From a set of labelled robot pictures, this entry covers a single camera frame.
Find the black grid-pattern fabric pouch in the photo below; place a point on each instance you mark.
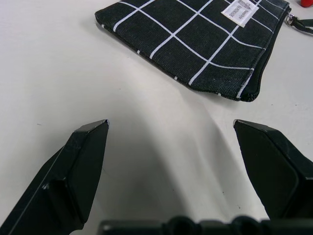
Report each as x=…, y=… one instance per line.
x=195, y=41

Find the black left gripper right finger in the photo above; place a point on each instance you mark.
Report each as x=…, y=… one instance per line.
x=274, y=171

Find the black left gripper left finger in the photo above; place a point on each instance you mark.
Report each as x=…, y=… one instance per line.
x=73, y=176

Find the red object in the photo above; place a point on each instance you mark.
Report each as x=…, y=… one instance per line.
x=305, y=3

